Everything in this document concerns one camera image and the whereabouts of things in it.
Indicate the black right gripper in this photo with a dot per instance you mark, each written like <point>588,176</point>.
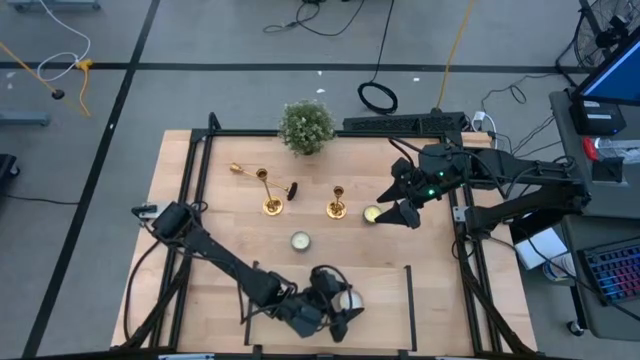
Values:
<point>435,170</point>

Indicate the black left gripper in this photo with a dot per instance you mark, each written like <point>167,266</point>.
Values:
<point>307,317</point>

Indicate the candle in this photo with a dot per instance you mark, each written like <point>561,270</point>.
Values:
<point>350,300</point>
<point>371,214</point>
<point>300,241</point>

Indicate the short gold candlestick holder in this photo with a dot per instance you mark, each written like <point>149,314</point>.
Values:
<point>336,210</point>

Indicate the medium gold candlestick holder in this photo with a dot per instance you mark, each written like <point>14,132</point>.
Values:
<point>273,206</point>

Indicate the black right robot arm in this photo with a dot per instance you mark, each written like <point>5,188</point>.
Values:
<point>530,172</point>

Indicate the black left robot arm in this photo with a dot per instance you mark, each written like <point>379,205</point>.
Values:
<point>220,255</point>

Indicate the wooden riser shelf black legs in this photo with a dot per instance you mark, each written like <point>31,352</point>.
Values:
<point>380,310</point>

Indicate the green potted plant black pot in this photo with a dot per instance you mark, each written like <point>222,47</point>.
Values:
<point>306,127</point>

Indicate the white box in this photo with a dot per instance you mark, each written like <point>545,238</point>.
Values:
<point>542,247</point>

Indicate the white blue-rimmed cup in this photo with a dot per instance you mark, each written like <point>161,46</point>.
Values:
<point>557,267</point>

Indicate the small black computer box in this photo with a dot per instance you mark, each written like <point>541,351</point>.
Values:
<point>597,117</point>

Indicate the clear bottle red cap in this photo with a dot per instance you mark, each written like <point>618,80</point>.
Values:
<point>615,149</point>

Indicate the backlit keyboard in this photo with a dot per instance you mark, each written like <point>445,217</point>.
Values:
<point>617,272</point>

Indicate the computer monitor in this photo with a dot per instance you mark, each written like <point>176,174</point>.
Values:
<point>617,75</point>

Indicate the black floor fan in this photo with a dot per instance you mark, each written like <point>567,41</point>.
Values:
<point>610,35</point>

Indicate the black wheeled cart base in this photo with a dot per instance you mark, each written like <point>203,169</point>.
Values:
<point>6,170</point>

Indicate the silver frame bracket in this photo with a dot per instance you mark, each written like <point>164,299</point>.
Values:
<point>150,210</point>
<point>460,214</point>

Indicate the black aluminium table frame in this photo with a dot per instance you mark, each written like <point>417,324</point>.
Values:
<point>240,133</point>

